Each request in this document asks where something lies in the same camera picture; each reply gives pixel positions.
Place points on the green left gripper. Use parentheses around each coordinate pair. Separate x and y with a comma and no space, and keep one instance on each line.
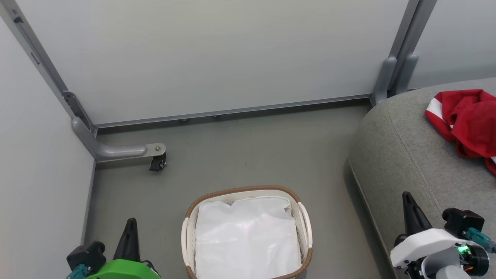
(124,270)

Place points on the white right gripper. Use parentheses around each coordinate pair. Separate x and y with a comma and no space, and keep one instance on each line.
(422,244)

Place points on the red and white garment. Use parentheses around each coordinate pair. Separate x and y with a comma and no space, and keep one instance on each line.
(472,124)

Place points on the white basket liner cloth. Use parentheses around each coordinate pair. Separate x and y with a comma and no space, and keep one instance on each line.
(248,240)

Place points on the white basket with brown rim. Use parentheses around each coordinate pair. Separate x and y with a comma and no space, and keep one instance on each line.
(240,190)

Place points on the grey fabric sofa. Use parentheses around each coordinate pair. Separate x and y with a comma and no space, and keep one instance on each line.
(399,155)

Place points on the black right wrist cylinder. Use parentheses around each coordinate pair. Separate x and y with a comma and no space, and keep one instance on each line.
(478,260)

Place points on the black caster wheel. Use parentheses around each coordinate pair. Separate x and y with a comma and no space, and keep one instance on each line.
(157,162)

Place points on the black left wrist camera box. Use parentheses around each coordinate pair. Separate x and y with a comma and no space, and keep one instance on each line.
(87,255)

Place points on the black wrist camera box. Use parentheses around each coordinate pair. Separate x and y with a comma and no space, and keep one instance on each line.
(461,221)
(87,255)

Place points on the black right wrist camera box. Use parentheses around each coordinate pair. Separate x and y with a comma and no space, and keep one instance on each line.
(461,221)

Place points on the grey partition foot bracket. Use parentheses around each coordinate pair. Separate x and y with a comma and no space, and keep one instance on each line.
(116,151)

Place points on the grey partition frame post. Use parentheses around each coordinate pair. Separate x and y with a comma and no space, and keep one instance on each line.
(43,58)
(387,77)
(409,69)

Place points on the grey partition bottom rail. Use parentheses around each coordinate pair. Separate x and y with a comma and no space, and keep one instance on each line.
(232,111)

